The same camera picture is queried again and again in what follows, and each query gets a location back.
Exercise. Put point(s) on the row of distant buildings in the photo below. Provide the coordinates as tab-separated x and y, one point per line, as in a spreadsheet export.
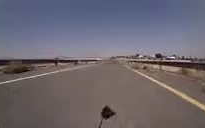
171	57

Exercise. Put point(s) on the dry bush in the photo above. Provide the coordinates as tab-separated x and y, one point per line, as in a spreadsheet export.
16	68

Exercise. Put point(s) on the white painted edge line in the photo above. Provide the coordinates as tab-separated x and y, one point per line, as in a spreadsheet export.
40	75

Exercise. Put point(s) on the metal guardrail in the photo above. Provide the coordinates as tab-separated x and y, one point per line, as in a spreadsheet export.
30	61
176	63

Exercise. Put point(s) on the dark tree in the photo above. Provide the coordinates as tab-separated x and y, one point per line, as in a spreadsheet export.
158	56

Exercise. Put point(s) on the grey asphalt road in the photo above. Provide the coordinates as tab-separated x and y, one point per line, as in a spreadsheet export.
90	93

